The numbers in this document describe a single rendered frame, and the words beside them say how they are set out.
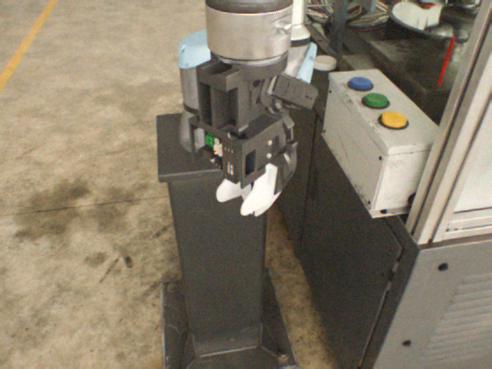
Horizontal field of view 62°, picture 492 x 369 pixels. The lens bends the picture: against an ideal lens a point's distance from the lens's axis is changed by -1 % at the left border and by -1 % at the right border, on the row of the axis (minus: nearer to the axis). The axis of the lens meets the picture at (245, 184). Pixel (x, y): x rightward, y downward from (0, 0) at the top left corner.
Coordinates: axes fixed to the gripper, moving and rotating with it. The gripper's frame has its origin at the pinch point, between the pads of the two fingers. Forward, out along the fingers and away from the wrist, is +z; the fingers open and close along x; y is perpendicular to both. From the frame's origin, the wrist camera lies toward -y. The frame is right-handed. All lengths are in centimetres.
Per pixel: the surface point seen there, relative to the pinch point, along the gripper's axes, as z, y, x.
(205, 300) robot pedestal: 61, -14, -28
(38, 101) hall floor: 91, -64, -234
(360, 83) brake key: 0.2, -39.0, -6.7
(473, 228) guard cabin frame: 14.5, -30.8, 21.3
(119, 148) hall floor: 91, -66, -148
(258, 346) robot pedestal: 90, -25, -18
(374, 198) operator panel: 12.3, -24.6, 5.9
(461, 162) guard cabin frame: 0.4, -25.9, 16.3
